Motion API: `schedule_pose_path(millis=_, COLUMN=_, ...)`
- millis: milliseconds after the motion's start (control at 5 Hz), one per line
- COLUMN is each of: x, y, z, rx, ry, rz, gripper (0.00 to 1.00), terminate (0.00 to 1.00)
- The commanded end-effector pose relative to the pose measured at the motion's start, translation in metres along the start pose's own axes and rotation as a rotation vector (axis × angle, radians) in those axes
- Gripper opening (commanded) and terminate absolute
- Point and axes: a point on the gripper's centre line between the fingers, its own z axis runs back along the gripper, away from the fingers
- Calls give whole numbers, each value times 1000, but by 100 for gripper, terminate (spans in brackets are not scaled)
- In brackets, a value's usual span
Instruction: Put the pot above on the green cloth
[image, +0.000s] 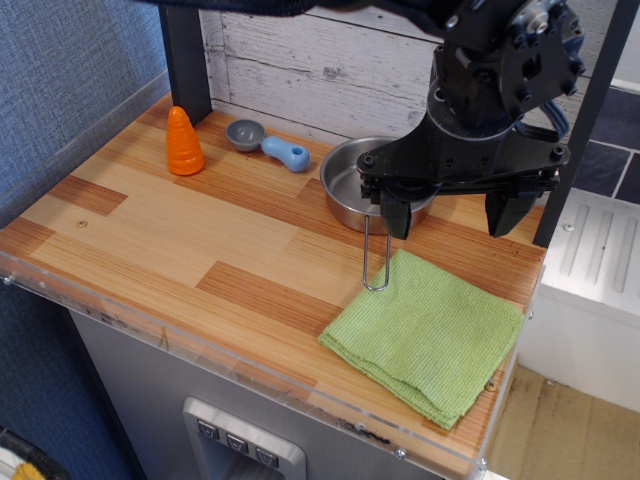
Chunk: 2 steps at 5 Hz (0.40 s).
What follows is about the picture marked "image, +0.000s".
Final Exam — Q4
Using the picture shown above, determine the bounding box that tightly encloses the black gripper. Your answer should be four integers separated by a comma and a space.
357, 118, 571, 239

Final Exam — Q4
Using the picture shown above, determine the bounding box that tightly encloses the steel pot with wire handle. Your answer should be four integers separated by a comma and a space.
319, 136, 441, 292

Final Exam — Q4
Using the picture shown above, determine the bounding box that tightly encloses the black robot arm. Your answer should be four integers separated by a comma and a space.
357, 1, 585, 239

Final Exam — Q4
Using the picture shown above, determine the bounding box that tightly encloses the green folded cloth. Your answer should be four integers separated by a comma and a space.
318, 250, 524, 430

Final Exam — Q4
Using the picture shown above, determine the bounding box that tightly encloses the white ribbed appliance top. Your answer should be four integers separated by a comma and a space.
542, 189, 639, 315

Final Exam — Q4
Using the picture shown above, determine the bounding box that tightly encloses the grey and blue toy scoop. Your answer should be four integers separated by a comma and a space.
225, 119, 310, 173

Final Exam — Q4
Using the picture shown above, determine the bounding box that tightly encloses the clear acrylic front edge guard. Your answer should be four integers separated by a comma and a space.
1, 253, 489, 479

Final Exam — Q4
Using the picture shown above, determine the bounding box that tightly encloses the orange plastic toy carrot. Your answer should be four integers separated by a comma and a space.
166, 106, 205, 176

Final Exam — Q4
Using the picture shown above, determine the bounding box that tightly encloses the silver dispenser button panel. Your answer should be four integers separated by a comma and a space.
183, 397, 307, 479

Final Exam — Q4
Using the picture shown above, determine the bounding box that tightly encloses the silver toy cabinet front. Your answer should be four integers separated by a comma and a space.
73, 312, 480, 479

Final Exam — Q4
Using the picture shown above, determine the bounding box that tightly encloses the yellow and black object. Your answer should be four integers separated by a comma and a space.
1, 427, 71, 480

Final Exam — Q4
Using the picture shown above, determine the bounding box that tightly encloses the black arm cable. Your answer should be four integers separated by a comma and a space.
514, 99, 571, 144

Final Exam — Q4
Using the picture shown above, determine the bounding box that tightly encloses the dark right shelf post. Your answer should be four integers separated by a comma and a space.
533, 1, 639, 247

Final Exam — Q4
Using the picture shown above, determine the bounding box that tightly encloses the dark shelf post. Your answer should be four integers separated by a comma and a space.
533, 1, 639, 247
159, 6, 212, 125

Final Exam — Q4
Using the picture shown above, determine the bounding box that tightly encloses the dark left shelf post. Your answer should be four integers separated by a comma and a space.
159, 6, 212, 125

